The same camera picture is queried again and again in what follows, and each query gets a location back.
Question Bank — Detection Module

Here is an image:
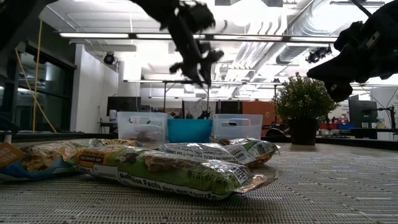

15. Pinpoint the teal plastic bin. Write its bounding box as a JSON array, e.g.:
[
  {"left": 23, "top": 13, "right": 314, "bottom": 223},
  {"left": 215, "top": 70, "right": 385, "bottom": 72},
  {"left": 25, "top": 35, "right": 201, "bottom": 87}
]
[{"left": 167, "top": 118, "right": 214, "bottom": 144}]

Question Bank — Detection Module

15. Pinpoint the round black ceiling device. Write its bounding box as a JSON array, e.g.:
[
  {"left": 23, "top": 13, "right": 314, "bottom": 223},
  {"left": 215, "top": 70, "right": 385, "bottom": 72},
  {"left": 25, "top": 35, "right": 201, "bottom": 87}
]
[{"left": 103, "top": 52, "right": 116, "bottom": 66}]

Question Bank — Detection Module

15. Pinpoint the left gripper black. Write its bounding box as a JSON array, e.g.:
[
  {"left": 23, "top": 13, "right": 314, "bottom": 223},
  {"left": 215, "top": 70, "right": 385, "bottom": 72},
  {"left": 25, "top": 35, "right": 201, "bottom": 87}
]
[{"left": 169, "top": 1, "right": 224, "bottom": 88}]

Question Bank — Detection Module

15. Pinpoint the green orange granola bar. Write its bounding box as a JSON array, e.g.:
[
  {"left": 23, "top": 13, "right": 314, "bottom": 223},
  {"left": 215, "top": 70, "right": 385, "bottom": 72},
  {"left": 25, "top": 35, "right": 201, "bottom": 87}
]
[{"left": 211, "top": 138, "right": 280, "bottom": 169}]

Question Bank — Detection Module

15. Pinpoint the black partition panel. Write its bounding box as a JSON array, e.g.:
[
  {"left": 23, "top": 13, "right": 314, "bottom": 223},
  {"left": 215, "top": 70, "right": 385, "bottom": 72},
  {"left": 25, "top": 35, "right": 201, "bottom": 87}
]
[{"left": 216, "top": 100, "right": 243, "bottom": 114}]

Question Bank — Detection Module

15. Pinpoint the dark desk monitor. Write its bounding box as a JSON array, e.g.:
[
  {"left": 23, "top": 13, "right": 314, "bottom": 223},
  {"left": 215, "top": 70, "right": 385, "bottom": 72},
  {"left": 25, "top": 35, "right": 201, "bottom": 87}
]
[{"left": 348, "top": 95, "right": 379, "bottom": 129}]

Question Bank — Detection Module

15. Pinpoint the silver ceiling air duct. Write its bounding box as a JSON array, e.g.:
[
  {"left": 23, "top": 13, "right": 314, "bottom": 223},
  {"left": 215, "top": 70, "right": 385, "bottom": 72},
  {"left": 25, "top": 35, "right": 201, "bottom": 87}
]
[{"left": 231, "top": 12, "right": 315, "bottom": 74}]

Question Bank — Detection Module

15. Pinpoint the distant black monitor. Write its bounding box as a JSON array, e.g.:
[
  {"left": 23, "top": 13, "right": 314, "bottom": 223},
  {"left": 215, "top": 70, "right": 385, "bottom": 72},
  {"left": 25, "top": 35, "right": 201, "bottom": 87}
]
[{"left": 107, "top": 96, "right": 142, "bottom": 117}]

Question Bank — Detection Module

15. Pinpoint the orange partition panel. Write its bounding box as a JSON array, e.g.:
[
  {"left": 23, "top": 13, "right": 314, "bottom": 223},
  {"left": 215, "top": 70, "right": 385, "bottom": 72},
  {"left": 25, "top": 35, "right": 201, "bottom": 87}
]
[{"left": 242, "top": 101, "right": 276, "bottom": 125}]

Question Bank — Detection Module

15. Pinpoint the grey woven placemat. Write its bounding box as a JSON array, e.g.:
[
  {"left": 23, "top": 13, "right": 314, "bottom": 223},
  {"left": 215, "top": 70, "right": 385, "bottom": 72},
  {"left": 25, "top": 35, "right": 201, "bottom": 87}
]
[{"left": 0, "top": 146, "right": 398, "bottom": 224}]

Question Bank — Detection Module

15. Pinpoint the long linear light bar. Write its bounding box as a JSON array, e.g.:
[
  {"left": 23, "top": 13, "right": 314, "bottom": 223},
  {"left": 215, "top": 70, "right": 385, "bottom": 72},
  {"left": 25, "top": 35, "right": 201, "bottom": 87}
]
[{"left": 58, "top": 32, "right": 338, "bottom": 44}]

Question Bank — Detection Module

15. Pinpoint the black ceiling device cluster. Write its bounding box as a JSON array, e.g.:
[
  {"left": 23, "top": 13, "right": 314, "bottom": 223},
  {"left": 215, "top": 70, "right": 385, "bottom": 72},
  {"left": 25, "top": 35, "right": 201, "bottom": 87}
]
[{"left": 306, "top": 45, "right": 333, "bottom": 65}]

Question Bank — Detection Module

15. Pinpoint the clear plastic bin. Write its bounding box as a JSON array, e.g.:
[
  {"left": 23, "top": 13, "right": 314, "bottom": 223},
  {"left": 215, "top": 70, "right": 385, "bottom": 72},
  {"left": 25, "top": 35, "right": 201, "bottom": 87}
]
[
  {"left": 212, "top": 113, "right": 264, "bottom": 141},
  {"left": 116, "top": 111, "right": 169, "bottom": 144}
]

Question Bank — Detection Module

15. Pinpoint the distant black rig frame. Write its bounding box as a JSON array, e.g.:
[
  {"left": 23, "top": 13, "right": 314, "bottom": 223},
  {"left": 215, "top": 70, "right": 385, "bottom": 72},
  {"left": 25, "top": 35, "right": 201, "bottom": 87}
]
[{"left": 162, "top": 80, "right": 211, "bottom": 110}]

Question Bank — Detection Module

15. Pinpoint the yellow hanging cord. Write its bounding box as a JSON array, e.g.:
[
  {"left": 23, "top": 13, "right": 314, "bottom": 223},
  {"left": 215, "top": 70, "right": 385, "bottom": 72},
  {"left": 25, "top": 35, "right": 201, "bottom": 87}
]
[
  {"left": 14, "top": 49, "right": 58, "bottom": 134},
  {"left": 32, "top": 19, "right": 43, "bottom": 134}
]

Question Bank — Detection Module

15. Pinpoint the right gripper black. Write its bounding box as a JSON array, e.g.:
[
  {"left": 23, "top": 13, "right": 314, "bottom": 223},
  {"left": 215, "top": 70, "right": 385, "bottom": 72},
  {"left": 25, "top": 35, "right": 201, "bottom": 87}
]
[{"left": 307, "top": 14, "right": 393, "bottom": 103}]

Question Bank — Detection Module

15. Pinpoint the potted green plant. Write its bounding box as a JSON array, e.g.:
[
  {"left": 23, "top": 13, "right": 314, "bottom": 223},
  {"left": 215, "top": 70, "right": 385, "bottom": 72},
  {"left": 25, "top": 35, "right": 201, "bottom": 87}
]
[{"left": 272, "top": 72, "right": 341, "bottom": 146}]

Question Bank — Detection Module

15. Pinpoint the silver blue granola bar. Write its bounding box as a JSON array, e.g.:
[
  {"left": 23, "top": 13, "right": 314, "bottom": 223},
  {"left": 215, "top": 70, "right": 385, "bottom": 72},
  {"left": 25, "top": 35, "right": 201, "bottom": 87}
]
[{"left": 157, "top": 142, "right": 239, "bottom": 164}]

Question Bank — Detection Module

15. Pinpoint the black frame knob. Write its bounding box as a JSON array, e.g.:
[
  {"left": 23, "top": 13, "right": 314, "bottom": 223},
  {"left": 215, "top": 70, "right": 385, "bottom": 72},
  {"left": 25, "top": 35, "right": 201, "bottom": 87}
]
[{"left": 266, "top": 127, "right": 285, "bottom": 138}]

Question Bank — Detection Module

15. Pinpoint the distant black desk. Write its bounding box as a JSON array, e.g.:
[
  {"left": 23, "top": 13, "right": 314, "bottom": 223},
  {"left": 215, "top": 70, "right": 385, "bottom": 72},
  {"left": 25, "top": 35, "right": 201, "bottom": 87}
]
[{"left": 317, "top": 126, "right": 398, "bottom": 140}]

